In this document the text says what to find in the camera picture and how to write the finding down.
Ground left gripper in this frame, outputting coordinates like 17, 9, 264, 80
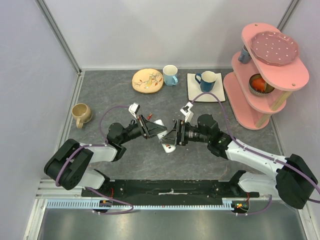
119, 113, 167, 144

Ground white remote control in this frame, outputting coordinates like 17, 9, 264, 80
154, 119, 176, 154

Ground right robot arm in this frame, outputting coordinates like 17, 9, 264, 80
160, 114, 318, 210

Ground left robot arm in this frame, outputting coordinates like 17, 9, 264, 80
44, 115, 167, 197

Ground yellow floral plate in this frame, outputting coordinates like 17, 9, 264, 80
131, 68, 164, 94

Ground white square plate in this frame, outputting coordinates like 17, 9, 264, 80
187, 73, 226, 103

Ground light blue mug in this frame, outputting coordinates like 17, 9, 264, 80
162, 65, 178, 87

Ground dark blue mug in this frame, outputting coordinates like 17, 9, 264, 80
194, 71, 218, 93

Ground beige ceramic mug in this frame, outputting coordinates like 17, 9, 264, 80
71, 103, 93, 129

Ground pink three-tier shelf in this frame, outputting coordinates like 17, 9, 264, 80
223, 23, 309, 130

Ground bowl with fruit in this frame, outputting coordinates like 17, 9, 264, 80
248, 73, 275, 96

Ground grey blue cup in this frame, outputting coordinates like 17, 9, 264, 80
238, 45, 252, 64

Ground pink dotted plate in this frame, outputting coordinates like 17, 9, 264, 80
250, 31, 300, 67

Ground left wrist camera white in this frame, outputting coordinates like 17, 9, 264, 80
128, 102, 140, 119

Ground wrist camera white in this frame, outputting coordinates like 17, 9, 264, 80
180, 101, 194, 123
128, 102, 140, 119

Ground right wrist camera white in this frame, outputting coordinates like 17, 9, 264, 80
180, 101, 194, 123

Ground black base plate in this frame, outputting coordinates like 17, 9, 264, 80
97, 179, 260, 206

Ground white slotted cable duct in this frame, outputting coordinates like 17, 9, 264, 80
46, 199, 249, 211

